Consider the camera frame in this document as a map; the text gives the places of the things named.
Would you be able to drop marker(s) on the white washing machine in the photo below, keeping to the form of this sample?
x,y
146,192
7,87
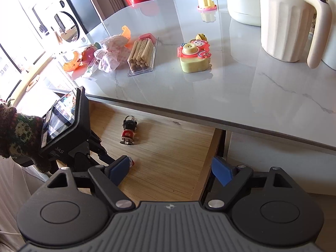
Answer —
x,y
74,22

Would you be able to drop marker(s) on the orange plastic capsule half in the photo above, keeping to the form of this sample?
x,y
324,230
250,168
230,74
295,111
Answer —
x,y
126,33

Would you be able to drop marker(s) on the pink figurine toy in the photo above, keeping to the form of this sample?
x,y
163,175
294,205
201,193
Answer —
x,y
87,55

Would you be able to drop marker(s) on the red yellow round toy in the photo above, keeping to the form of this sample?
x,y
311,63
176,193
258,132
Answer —
x,y
206,5

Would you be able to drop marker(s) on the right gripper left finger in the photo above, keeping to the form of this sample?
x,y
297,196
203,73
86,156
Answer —
x,y
106,179

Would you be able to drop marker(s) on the red black doll keychain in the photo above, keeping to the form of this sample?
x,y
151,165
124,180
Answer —
x,y
129,126

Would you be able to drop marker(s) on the pink white cloth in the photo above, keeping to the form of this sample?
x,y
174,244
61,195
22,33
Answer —
x,y
112,53

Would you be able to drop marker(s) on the white ribbed pitcher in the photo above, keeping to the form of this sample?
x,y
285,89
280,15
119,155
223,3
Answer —
x,y
285,26

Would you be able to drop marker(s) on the red round lid toy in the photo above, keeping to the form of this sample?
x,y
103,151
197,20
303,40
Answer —
x,y
131,161

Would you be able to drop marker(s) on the biscuit sticks plastic pack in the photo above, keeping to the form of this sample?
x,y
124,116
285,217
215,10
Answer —
x,y
142,57

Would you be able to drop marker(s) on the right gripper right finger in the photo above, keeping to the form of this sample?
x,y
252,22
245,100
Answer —
x,y
234,184

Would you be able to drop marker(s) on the yellow toy camera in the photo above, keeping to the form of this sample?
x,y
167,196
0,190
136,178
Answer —
x,y
195,56

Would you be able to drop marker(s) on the white rectangular container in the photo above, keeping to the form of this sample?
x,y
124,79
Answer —
x,y
245,11

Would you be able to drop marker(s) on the gloved left hand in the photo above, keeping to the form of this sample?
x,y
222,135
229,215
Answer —
x,y
21,135

